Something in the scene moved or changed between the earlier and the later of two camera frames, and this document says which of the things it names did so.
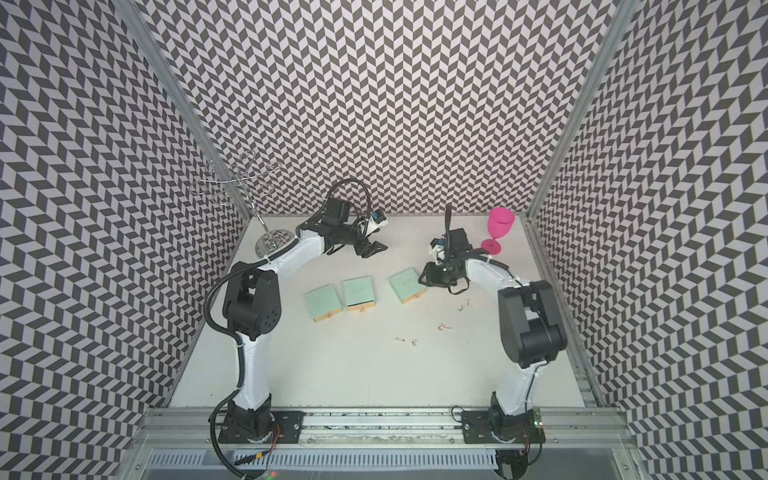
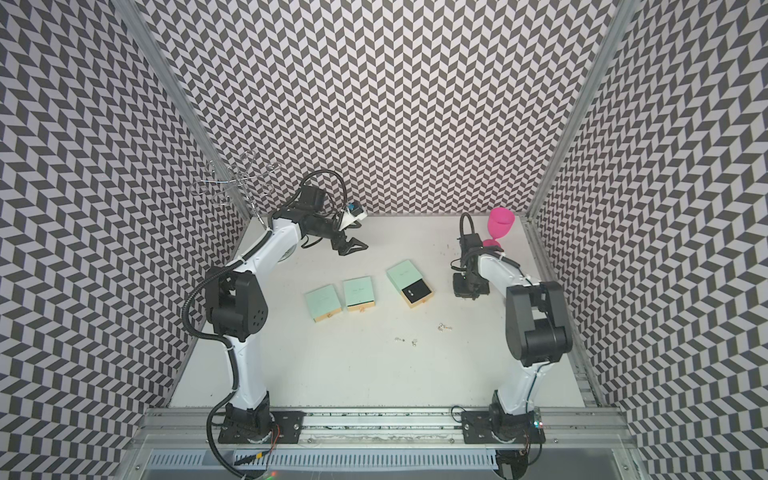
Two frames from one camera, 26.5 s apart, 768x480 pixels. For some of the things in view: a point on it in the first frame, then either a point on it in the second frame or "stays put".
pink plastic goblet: (500, 222) stays put
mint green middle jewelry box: (359, 294) stays put
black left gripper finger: (375, 248) to (356, 242)
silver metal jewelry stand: (248, 178) stays put
